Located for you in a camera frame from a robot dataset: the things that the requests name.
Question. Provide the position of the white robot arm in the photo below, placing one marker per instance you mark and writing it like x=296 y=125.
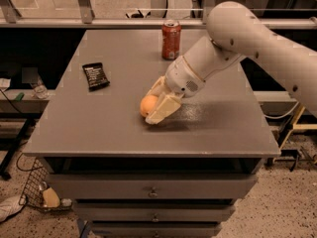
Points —
x=233 y=33

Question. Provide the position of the clear plastic bottle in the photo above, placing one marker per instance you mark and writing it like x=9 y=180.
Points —
x=40 y=90

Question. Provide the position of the yellow metal stand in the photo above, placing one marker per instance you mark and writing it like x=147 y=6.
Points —
x=297 y=122

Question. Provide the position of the white cloth on floor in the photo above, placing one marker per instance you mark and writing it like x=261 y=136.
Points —
x=11 y=206

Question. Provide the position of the grey drawer cabinet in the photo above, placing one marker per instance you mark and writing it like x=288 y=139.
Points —
x=127 y=178

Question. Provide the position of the orange fruit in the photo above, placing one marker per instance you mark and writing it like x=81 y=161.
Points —
x=147 y=104

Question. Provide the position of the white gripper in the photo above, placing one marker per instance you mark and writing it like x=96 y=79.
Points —
x=180 y=77

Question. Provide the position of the yellow bottle in basket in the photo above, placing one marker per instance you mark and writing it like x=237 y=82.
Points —
x=50 y=198

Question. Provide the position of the red soda can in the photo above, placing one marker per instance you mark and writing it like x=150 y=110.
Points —
x=171 y=30

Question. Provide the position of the wire mesh basket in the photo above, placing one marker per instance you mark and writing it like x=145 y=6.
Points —
x=34 y=187

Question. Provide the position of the black snack bar wrapper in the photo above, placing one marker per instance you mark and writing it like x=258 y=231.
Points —
x=96 y=76

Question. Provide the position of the metal railing frame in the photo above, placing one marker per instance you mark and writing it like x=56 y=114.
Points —
x=106 y=14

